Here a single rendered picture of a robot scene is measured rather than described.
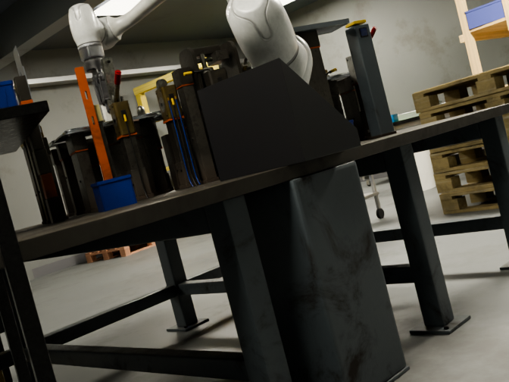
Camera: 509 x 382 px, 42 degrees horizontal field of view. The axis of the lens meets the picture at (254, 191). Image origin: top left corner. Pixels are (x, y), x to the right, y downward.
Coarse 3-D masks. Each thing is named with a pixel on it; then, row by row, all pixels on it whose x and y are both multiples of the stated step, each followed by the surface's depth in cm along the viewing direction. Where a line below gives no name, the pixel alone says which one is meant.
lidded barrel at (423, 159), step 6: (426, 150) 674; (414, 156) 667; (420, 156) 668; (426, 156) 673; (420, 162) 668; (426, 162) 672; (420, 168) 669; (426, 168) 672; (420, 174) 669; (426, 174) 671; (432, 174) 679; (420, 180) 669; (426, 180) 671; (432, 180) 677; (426, 186) 671; (432, 186) 676
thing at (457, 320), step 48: (432, 144) 303; (96, 240) 210; (144, 240) 192; (240, 240) 168; (384, 240) 333; (432, 240) 232; (192, 288) 323; (240, 288) 168; (432, 288) 229; (48, 336) 282; (240, 336) 172
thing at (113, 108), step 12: (120, 108) 229; (120, 120) 229; (132, 120) 231; (120, 132) 229; (132, 132) 231; (120, 144) 234; (132, 144) 230; (132, 156) 231; (132, 168) 231; (144, 168) 232; (132, 180) 232; (144, 180) 232; (144, 192) 232
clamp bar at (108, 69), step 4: (104, 60) 231; (108, 60) 230; (112, 60) 232; (104, 64) 231; (108, 64) 232; (112, 64) 232; (104, 68) 231; (108, 68) 232; (112, 68) 232; (104, 72) 232; (108, 72) 232; (112, 72) 232; (108, 76) 232; (112, 76) 232; (108, 80) 232; (112, 80) 233; (108, 84) 232; (112, 84) 233; (108, 88) 232; (112, 88) 233; (108, 92) 234; (112, 92) 233; (112, 96) 233; (112, 100) 233; (120, 100) 235
